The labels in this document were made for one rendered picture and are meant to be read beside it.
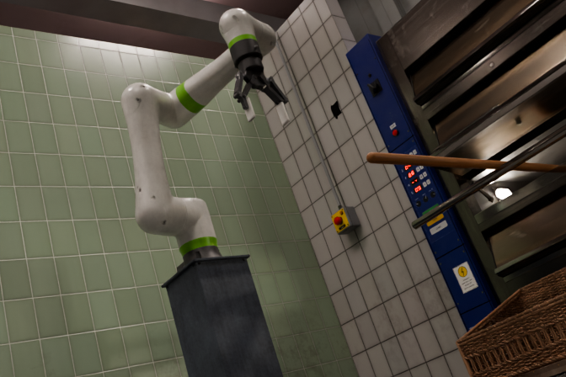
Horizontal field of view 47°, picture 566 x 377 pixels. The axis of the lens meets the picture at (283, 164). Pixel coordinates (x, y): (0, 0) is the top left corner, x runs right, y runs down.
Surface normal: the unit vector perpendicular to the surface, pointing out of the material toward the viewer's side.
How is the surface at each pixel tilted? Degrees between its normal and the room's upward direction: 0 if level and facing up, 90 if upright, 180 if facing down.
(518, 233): 70
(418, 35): 90
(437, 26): 90
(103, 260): 90
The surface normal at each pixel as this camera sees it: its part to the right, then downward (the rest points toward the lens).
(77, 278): 0.57, -0.51
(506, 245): -0.82, -0.32
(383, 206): -0.76, -0.03
